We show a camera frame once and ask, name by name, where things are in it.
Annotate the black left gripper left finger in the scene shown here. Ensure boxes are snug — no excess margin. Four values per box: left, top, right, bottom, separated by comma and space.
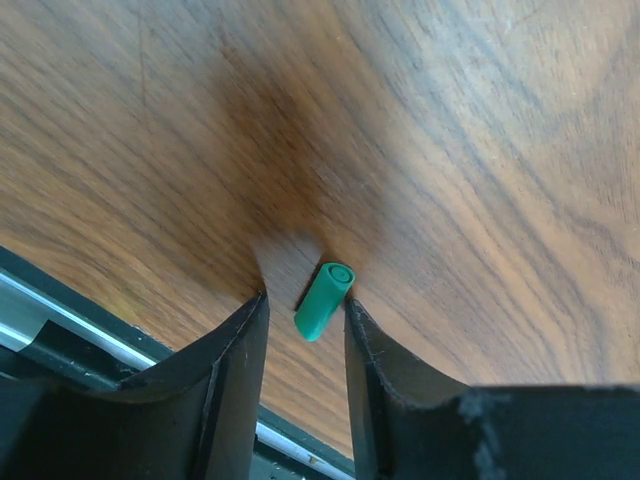
1, 294, 269, 479

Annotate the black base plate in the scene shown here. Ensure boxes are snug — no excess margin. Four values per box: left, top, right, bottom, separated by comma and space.
1, 247, 355, 479

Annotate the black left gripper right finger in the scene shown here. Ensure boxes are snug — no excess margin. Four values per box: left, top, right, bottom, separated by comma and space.
345, 300, 639, 479

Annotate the dark green pen cap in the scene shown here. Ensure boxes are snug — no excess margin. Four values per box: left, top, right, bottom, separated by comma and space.
294, 262, 356, 342

